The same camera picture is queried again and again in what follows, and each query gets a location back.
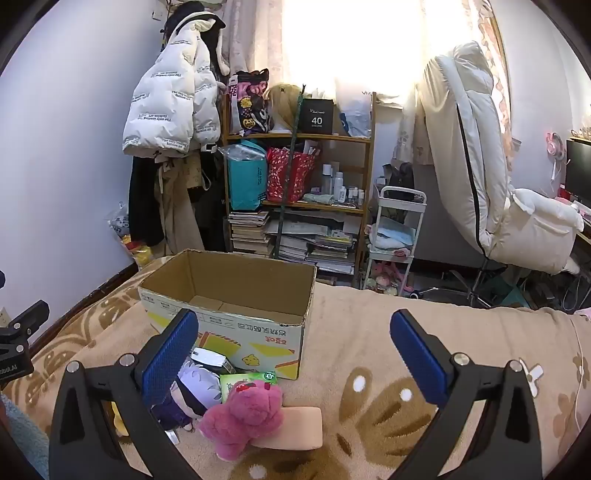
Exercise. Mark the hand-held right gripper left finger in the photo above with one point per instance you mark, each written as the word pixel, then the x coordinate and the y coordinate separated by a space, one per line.
pixel 168 355

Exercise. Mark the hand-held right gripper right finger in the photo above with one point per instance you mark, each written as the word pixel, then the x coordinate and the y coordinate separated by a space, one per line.
pixel 420 355

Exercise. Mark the black soft packet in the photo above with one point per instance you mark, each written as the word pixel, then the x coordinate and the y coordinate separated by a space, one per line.
pixel 214 360

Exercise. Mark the purple white plush doll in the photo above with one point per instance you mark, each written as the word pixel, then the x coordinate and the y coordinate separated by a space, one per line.
pixel 198 392

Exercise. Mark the yellow plush toy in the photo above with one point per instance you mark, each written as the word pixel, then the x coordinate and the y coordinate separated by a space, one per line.
pixel 121 422

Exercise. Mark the printed cardboard box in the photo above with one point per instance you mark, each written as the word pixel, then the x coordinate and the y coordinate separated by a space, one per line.
pixel 258 341

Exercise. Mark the green tissue pack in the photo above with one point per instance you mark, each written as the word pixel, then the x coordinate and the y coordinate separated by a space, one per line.
pixel 258 378

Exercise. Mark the pink plush bear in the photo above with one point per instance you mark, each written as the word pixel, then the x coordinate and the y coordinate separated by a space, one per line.
pixel 244 415

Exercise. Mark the pink roll plush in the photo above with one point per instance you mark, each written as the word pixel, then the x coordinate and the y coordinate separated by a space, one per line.
pixel 300 427

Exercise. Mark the beige butterfly blanket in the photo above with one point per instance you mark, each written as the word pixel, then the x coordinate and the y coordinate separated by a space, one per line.
pixel 369 323

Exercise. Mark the person's blue fleece clothing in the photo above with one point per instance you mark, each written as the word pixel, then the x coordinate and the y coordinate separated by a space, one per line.
pixel 25 434

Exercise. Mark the pink plush toys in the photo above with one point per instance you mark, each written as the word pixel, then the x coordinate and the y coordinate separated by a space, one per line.
pixel 388 279

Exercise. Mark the plastic bag of toys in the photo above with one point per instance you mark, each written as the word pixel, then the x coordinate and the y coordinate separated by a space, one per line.
pixel 131 244

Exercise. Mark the blue white cloth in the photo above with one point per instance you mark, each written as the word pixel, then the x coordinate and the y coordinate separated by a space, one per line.
pixel 390 233

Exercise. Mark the beige hanging coat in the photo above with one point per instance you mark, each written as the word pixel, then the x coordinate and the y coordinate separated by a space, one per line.
pixel 178 217

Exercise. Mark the stack of books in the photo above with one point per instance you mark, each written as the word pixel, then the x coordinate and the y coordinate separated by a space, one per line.
pixel 249 235

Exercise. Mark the white utility cart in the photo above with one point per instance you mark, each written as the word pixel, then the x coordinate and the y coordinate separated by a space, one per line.
pixel 401 210

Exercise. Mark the pile of magazines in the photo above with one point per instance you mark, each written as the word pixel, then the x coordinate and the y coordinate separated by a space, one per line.
pixel 318 249

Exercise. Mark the black tote bag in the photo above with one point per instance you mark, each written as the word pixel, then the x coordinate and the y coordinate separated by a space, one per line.
pixel 214 207

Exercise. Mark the black hanging coat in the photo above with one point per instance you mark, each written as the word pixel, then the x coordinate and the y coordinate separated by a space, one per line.
pixel 145 198

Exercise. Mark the beige canvas bag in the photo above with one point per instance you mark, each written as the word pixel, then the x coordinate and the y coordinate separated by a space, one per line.
pixel 194 175

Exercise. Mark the mint green pouch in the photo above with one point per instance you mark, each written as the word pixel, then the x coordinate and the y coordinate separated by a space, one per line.
pixel 318 198

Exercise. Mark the teal paper bag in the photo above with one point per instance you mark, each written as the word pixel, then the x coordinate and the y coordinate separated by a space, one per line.
pixel 247 184

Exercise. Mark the group of toiletry bottles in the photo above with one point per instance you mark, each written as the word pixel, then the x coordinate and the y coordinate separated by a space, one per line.
pixel 339 184

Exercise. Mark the clear plastic bag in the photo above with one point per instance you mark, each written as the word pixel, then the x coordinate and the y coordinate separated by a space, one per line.
pixel 240 151

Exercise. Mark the red gift bag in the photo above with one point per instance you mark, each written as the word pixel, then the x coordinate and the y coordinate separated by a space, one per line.
pixel 288 175

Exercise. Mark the green pole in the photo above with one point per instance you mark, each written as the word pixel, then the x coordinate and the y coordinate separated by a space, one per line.
pixel 290 175

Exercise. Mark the cream office chair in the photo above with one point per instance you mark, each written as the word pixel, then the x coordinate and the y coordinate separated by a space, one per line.
pixel 461 138

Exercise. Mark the wooden shelf rack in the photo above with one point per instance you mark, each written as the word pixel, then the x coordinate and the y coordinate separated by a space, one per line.
pixel 323 137

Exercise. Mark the black monitor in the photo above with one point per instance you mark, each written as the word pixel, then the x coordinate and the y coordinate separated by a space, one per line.
pixel 579 170

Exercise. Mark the white plastic bag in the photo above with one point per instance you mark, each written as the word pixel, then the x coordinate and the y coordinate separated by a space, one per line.
pixel 356 115

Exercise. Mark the pink desk fan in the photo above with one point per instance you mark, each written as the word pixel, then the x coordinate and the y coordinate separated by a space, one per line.
pixel 554 143

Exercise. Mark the black cardboard box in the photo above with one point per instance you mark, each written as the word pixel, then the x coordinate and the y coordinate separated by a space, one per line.
pixel 316 117

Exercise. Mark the black pink patterned bag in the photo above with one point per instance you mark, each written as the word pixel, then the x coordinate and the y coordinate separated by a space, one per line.
pixel 249 106

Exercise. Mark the white puffer jacket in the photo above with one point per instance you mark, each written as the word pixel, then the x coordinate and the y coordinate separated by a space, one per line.
pixel 161 92

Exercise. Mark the blonde wig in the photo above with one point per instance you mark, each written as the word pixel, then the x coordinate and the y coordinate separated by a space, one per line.
pixel 281 106

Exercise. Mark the floral sheer curtain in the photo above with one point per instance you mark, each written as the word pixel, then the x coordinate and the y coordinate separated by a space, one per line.
pixel 501 69
pixel 249 41

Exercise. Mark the black fuzzy hat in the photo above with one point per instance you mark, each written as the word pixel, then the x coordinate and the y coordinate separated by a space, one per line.
pixel 184 14

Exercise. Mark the white wall socket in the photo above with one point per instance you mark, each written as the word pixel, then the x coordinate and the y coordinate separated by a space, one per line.
pixel 4 316

